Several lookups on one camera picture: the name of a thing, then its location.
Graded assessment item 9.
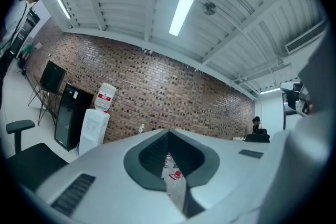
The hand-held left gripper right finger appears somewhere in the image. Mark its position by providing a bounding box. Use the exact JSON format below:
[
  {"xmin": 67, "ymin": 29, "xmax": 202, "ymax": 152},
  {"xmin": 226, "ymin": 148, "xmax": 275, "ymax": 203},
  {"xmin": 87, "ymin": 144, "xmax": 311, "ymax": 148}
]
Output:
[{"xmin": 167, "ymin": 128, "xmax": 274, "ymax": 224}]

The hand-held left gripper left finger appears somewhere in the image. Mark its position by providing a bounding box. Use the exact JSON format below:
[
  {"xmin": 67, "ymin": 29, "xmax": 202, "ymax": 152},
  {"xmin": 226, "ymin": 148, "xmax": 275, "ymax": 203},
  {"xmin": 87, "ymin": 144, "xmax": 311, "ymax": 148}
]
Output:
[{"xmin": 36, "ymin": 128, "xmax": 186, "ymax": 224}]

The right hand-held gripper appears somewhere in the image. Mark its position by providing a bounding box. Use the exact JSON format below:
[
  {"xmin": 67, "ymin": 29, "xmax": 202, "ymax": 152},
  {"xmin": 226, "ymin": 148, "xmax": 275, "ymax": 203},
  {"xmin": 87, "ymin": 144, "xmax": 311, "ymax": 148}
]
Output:
[{"xmin": 279, "ymin": 82, "xmax": 313, "ymax": 117}]

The black office chair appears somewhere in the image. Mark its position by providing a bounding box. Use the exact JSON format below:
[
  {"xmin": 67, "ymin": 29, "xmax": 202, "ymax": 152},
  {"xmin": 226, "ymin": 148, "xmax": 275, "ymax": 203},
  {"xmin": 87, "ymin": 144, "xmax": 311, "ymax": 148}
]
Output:
[
  {"xmin": 5, "ymin": 120, "xmax": 69, "ymax": 194},
  {"xmin": 243, "ymin": 133, "xmax": 271, "ymax": 144}
]

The person's white shirt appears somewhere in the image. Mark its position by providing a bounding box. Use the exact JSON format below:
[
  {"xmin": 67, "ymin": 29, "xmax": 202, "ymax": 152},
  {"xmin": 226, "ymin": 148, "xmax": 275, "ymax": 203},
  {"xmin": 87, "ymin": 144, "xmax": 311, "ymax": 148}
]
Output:
[{"xmin": 258, "ymin": 26, "xmax": 336, "ymax": 224}]

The white water dispenser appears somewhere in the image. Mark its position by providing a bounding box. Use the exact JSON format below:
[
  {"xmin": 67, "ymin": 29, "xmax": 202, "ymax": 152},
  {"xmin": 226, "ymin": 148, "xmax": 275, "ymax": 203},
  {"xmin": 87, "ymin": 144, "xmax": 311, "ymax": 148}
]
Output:
[{"xmin": 78, "ymin": 108, "xmax": 111, "ymax": 157}]

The white air conditioner vent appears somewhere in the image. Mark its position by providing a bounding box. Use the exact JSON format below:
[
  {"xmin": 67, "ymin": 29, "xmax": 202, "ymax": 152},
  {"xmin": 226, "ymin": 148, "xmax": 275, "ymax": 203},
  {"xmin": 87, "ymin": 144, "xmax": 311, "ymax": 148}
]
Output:
[{"xmin": 285, "ymin": 20, "xmax": 329, "ymax": 55}]

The black glass-door fridge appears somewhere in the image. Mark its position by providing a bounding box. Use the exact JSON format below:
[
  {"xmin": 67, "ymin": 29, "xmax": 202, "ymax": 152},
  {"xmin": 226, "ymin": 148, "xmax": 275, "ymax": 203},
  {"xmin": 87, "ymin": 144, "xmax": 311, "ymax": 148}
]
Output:
[{"xmin": 54, "ymin": 82, "xmax": 95, "ymax": 152}]

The clear water bottle red label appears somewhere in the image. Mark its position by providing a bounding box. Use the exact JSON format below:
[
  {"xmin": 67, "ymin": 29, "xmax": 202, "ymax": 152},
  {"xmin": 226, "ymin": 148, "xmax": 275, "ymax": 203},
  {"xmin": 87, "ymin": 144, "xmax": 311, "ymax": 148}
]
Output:
[{"xmin": 93, "ymin": 82, "xmax": 117, "ymax": 114}]

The black monitor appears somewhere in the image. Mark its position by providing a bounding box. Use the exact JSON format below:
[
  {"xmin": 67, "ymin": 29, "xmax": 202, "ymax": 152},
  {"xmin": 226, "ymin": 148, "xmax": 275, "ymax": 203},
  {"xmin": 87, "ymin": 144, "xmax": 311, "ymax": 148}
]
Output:
[{"xmin": 39, "ymin": 60, "xmax": 67, "ymax": 93}]

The black ceiling fan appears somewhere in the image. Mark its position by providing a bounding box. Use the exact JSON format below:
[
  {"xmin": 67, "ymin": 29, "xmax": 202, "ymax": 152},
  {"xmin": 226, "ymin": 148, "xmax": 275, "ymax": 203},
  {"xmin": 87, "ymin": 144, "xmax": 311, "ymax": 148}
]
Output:
[{"xmin": 201, "ymin": 1, "xmax": 218, "ymax": 16}]

